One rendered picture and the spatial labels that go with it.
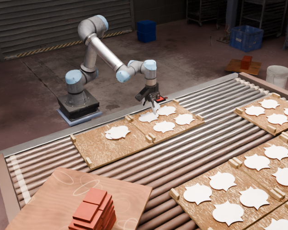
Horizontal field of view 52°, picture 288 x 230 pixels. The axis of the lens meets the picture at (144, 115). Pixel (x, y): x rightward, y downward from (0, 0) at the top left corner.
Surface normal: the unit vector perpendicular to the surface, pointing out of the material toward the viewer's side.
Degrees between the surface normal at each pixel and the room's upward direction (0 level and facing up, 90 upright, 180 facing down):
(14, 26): 85
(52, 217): 0
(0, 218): 0
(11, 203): 0
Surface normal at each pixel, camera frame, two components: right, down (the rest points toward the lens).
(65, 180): -0.04, -0.85
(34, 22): 0.56, 0.36
